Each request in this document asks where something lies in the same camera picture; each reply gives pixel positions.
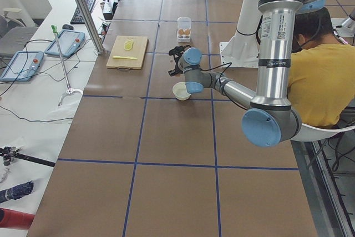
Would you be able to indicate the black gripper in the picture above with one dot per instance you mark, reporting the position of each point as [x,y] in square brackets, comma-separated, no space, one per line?
[176,57]

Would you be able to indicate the clear plastic egg box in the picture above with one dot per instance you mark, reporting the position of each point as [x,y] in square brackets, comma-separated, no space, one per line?
[184,23]

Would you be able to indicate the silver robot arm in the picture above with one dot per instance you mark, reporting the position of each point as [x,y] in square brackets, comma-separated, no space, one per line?
[269,118]

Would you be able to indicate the white bowl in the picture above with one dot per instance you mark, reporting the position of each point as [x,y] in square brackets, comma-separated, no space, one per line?
[180,91]

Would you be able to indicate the bamboo cutting board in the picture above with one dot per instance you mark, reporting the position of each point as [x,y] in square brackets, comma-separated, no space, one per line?
[128,52]

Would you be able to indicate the yellow plastic knife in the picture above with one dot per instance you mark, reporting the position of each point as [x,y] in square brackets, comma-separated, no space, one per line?
[125,57]

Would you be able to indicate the green tipped reacher stick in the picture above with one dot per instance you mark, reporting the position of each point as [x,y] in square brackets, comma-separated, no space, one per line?
[70,90]

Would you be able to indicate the blue teach pendant far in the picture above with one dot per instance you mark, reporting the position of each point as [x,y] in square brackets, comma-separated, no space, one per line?
[69,41]

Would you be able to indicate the blue teach pendant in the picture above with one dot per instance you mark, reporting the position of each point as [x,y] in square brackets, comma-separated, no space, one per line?
[69,41]
[22,66]

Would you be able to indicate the person in yellow shirt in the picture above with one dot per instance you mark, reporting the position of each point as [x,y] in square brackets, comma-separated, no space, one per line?
[321,78]

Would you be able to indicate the blue teach pendant near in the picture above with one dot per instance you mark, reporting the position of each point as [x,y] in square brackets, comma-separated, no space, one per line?
[22,66]

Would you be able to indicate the grey office chair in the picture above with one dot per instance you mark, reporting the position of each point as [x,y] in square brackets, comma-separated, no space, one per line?
[14,34]

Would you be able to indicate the folded dark blue umbrella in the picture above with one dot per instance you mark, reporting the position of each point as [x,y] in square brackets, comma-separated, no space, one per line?
[16,192]

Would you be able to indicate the red cylinder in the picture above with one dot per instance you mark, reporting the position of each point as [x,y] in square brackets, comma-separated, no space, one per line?
[13,219]

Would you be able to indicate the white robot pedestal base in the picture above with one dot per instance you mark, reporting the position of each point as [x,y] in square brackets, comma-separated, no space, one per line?
[242,49]

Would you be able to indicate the aluminium frame post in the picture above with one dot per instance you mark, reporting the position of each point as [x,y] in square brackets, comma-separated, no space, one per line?
[89,23]

